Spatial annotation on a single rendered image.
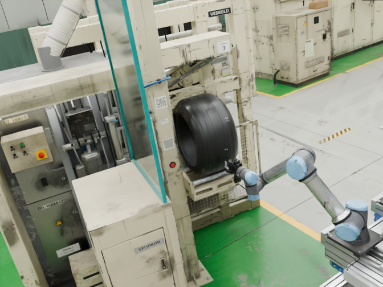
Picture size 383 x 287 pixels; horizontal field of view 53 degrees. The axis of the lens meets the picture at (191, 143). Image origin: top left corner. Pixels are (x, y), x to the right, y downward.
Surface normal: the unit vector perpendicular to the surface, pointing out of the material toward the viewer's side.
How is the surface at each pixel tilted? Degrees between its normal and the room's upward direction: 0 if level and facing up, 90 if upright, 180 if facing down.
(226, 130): 69
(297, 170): 84
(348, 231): 96
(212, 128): 62
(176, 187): 90
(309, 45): 90
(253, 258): 0
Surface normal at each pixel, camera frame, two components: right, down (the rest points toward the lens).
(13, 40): 0.54, 0.29
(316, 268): -0.14, -0.90
